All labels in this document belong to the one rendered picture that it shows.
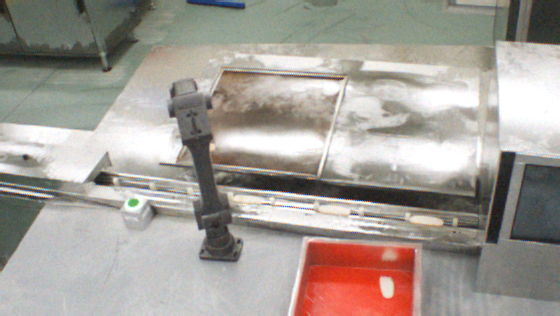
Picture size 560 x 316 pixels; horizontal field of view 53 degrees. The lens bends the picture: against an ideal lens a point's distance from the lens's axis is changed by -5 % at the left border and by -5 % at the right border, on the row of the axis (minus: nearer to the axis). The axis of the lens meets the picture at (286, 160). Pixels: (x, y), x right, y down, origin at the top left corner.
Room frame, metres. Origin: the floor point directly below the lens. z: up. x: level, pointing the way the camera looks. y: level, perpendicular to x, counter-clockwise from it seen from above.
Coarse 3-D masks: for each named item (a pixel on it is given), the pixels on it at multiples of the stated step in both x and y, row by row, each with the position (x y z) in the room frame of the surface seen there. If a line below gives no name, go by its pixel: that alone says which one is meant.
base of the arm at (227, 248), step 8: (208, 240) 1.21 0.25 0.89; (216, 240) 1.20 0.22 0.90; (224, 240) 1.20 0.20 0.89; (232, 240) 1.22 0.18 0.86; (240, 240) 1.25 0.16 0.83; (200, 248) 1.23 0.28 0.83; (208, 248) 1.21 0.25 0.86; (216, 248) 1.20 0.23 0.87; (224, 248) 1.19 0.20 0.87; (232, 248) 1.21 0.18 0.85; (240, 248) 1.22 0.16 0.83; (200, 256) 1.20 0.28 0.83; (208, 256) 1.20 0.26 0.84; (216, 256) 1.19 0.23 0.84; (224, 256) 1.19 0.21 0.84; (232, 256) 1.19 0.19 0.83
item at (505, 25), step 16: (496, 0) 3.63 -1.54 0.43; (512, 0) 2.69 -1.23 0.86; (544, 0) 2.63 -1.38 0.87; (496, 16) 3.54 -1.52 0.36; (512, 16) 2.68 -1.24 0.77; (544, 16) 2.63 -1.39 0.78; (496, 32) 3.34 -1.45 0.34; (512, 32) 2.68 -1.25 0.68; (528, 32) 2.65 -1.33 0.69; (544, 32) 2.62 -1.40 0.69
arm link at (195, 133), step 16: (192, 96) 1.23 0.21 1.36; (176, 112) 1.19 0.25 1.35; (192, 112) 1.19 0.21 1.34; (192, 128) 1.16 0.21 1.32; (208, 128) 1.15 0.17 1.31; (192, 144) 1.14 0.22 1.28; (208, 144) 1.15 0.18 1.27; (192, 160) 1.16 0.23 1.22; (208, 160) 1.17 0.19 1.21; (208, 176) 1.18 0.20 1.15; (208, 192) 1.19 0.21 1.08; (208, 208) 1.21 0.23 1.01; (224, 208) 1.23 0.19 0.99; (224, 224) 1.22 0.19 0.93
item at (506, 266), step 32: (512, 64) 1.32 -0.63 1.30; (544, 64) 1.31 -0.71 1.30; (512, 96) 1.17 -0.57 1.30; (544, 96) 1.16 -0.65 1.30; (512, 128) 1.04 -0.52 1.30; (544, 128) 1.03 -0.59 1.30; (480, 160) 1.42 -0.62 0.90; (512, 160) 1.34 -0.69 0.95; (544, 160) 0.93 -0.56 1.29; (480, 192) 1.25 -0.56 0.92; (512, 192) 0.95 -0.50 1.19; (480, 224) 1.10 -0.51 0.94; (512, 224) 0.95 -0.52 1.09; (480, 256) 0.97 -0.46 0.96; (512, 256) 0.94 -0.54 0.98; (544, 256) 0.92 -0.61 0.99; (480, 288) 0.96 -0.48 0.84; (512, 288) 0.94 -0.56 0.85; (544, 288) 0.91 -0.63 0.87
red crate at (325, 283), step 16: (320, 272) 1.10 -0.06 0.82; (336, 272) 1.09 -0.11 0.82; (352, 272) 1.09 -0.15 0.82; (368, 272) 1.08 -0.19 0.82; (384, 272) 1.07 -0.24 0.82; (400, 272) 1.07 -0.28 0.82; (320, 288) 1.04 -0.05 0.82; (336, 288) 1.04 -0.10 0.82; (352, 288) 1.03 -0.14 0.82; (368, 288) 1.02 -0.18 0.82; (400, 288) 1.01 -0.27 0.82; (304, 304) 1.00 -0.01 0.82; (320, 304) 0.99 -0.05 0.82; (336, 304) 0.98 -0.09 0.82; (352, 304) 0.98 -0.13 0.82; (368, 304) 0.97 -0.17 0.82; (384, 304) 0.96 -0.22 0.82; (400, 304) 0.96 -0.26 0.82
